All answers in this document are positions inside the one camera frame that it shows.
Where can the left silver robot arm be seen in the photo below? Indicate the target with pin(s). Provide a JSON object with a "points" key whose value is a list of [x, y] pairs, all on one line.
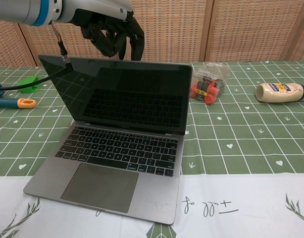
{"points": [[18, 11]]}

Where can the clear bag of red items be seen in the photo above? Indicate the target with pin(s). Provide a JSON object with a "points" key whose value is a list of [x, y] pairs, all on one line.
{"points": [[206, 91]]}

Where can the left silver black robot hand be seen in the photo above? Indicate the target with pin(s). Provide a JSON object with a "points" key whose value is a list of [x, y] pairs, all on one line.
{"points": [[102, 12]]}

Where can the silver laptop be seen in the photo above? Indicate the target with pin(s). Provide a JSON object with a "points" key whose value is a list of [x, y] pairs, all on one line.
{"points": [[105, 188]]}

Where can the bamboo folding screen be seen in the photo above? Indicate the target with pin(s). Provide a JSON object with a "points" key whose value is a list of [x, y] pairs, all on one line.
{"points": [[241, 29]]}

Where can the mayonnaise squeeze bottle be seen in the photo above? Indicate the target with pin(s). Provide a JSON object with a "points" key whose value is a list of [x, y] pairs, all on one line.
{"points": [[278, 93]]}

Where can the green plastic block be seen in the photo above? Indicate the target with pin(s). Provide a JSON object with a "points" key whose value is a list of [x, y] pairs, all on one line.
{"points": [[29, 80]]}

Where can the green grid deer tablecloth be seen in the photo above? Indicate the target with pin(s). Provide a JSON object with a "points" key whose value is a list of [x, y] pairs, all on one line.
{"points": [[241, 161]]}

